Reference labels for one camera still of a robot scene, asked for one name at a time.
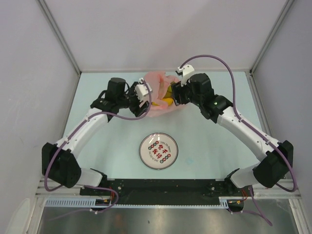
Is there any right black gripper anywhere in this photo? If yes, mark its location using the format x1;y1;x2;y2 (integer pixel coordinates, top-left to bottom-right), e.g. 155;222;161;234
171;79;202;107

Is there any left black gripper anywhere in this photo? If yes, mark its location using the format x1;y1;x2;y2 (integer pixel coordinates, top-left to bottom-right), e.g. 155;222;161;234
117;82;149;117

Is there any yellow fake banana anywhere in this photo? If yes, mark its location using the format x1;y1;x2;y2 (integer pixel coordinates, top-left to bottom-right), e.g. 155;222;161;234
152;97;174;106

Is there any pink plastic bag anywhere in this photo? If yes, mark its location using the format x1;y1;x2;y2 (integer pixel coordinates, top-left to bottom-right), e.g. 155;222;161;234
144;71;187;117

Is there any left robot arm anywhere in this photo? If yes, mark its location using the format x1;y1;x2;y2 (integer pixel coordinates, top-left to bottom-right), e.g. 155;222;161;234
41;78;153;195

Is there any aluminium frame rail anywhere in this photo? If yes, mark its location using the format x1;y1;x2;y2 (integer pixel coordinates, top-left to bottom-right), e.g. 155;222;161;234
35;178;301;199

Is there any round printed plate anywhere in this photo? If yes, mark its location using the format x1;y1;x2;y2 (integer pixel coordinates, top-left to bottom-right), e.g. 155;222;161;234
139;133;179;170

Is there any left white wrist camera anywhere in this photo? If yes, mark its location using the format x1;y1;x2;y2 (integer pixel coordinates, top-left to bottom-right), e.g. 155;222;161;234
135;78;153;101

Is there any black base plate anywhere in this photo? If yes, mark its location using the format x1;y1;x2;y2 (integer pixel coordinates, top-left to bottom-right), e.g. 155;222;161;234
80;178;249;197

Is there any yellow fake starfruit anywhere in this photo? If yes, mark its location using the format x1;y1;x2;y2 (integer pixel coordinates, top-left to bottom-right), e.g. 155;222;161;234
164;86;172;98

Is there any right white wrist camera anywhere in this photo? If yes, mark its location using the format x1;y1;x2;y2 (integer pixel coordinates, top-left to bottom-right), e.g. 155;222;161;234
175;64;195;87

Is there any white slotted cable duct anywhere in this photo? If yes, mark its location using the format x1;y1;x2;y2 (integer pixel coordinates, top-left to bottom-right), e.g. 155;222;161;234
45;197;229;209

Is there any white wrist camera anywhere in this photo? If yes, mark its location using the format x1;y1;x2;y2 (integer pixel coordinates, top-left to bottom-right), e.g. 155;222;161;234
135;78;153;101
175;64;195;87

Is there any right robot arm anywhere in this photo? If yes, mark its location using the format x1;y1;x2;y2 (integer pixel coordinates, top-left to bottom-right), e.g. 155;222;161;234
171;73;293;195

